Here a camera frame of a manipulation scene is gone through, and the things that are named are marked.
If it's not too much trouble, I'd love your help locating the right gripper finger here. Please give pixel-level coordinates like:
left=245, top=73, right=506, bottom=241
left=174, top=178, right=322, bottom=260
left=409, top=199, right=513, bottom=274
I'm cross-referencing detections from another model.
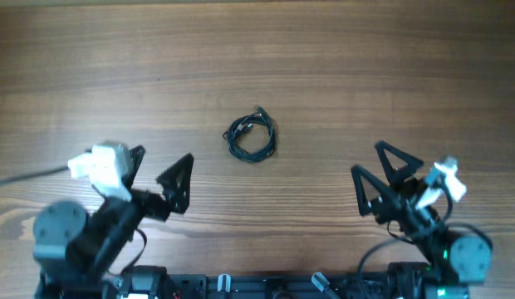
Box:
left=375, top=140, right=424, bottom=185
left=351, top=165, right=391, bottom=216

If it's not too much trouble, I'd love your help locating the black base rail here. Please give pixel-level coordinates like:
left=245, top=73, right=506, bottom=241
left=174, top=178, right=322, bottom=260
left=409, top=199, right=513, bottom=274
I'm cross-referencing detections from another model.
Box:
left=116, top=262, right=449, bottom=299

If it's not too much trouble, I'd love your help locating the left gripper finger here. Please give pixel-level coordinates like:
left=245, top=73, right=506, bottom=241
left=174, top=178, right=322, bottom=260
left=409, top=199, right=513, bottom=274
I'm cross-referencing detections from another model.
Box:
left=124, top=145, right=145, bottom=189
left=156, top=153, right=194, bottom=214

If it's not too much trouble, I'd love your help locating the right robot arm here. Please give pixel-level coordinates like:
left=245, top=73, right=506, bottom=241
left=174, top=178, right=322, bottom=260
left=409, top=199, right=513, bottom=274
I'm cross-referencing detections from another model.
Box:
left=351, top=140, right=493, bottom=298

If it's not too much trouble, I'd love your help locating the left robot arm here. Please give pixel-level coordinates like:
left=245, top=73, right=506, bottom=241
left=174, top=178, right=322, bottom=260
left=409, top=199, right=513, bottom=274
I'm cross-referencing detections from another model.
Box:
left=33, top=142, right=194, bottom=298

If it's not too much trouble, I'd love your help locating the black USB cable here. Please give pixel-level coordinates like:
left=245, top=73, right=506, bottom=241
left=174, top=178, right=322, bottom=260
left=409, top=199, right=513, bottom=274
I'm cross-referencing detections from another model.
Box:
left=223, top=105, right=278, bottom=164

